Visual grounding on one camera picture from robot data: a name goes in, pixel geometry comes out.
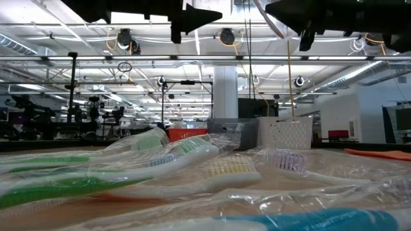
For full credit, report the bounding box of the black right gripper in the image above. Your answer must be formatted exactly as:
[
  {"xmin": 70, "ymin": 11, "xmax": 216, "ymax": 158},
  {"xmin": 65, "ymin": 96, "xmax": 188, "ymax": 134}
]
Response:
[{"xmin": 265, "ymin": 0, "xmax": 386, "ymax": 52}]

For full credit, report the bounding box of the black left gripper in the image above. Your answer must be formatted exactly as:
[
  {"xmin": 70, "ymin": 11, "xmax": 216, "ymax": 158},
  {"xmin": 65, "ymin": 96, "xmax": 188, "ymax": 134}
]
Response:
[{"xmin": 110, "ymin": 0, "xmax": 223, "ymax": 44}]

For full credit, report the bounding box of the blue toothbrush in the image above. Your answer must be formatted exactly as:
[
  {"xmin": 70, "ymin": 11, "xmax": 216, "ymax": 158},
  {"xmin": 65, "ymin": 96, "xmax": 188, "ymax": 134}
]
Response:
[
  {"xmin": 121, "ymin": 207, "xmax": 411, "ymax": 231},
  {"xmin": 143, "ymin": 153, "xmax": 179, "ymax": 168}
]

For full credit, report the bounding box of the purple toothbrush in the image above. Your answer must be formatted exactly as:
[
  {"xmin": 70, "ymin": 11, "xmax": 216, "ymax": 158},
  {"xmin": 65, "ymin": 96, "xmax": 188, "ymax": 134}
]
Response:
[{"xmin": 269, "ymin": 151, "xmax": 373, "ymax": 187}]

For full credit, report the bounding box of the orange toothbrush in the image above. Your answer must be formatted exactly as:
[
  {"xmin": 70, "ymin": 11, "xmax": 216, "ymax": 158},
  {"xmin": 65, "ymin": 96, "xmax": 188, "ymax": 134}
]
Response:
[{"xmin": 92, "ymin": 155, "xmax": 263, "ymax": 203}]

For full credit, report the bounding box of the long ceiling light strip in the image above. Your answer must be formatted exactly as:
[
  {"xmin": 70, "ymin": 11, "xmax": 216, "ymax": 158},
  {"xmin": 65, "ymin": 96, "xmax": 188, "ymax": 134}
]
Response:
[{"xmin": 0, "ymin": 54, "xmax": 411, "ymax": 64}]

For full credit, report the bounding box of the white building column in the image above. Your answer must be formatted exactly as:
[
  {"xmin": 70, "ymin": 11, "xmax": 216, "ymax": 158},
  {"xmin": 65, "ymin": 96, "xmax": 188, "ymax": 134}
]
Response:
[{"xmin": 213, "ymin": 65, "xmax": 239, "ymax": 119}]

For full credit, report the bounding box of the black display panel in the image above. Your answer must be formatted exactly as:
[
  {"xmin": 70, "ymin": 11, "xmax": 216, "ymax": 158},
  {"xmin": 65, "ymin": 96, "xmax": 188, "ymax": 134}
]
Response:
[{"xmin": 238, "ymin": 98, "xmax": 279, "ymax": 119}]

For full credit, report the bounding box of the orange plastic bin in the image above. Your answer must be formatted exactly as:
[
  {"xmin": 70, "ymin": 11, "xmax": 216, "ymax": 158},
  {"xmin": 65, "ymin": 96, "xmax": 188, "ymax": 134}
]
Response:
[{"xmin": 167, "ymin": 128, "xmax": 209, "ymax": 143}]

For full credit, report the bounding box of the grey plastic bin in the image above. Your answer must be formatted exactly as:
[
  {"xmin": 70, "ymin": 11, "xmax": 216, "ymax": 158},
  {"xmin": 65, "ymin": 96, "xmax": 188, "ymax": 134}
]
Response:
[{"xmin": 207, "ymin": 117, "xmax": 259, "ymax": 151}]

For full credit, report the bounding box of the white perforated plastic basket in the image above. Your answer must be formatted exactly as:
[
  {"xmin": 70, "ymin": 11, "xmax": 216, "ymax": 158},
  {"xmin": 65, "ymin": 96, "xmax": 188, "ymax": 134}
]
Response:
[{"xmin": 256, "ymin": 115, "xmax": 314, "ymax": 150}]

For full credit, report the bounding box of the red box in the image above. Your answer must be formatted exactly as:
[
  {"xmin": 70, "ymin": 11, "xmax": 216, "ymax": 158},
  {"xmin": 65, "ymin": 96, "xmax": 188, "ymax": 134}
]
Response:
[{"xmin": 328, "ymin": 130, "xmax": 350, "ymax": 139}]

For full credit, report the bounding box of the black framed screen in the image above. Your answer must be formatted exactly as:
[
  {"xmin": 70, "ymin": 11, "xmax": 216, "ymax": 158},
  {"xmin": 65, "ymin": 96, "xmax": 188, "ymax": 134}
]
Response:
[{"xmin": 381, "ymin": 101, "xmax": 411, "ymax": 144}]

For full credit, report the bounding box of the flat orange plastic lid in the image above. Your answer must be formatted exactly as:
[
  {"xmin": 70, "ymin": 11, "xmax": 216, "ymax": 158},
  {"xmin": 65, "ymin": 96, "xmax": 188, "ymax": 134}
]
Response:
[{"xmin": 344, "ymin": 148, "xmax": 411, "ymax": 162}]

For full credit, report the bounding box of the black rectangular stand frame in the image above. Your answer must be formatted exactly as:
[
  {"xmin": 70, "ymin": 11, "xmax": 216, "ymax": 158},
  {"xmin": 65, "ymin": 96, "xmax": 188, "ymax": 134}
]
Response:
[{"xmin": 161, "ymin": 80, "xmax": 214, "ymax": 125}]

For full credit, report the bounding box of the yellow hanging cable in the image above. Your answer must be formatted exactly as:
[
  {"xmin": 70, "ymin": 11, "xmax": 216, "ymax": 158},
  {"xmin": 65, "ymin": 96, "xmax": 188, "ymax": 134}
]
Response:
[{"xmin": 286, "ymin": 40, "xmax": 296, "ymax": 118}]

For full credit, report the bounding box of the silver ventilation duct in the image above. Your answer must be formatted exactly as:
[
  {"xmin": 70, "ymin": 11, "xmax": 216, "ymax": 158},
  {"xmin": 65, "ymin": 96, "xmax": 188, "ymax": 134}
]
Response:
[
  {"xmin": 316, "ymin": 60, "xmax": 391, "ymax": 92},
  {"xmin": 0, "ymin": 31, "xmax": 57, "ymax": 58}
]

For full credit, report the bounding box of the black aluminium table frame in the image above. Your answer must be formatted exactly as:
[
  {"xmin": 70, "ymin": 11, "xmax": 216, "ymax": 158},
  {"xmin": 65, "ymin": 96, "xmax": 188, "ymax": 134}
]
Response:
[{"xmin": 0, "ymin": 138, "xmax": 411, "ymax": 152}]

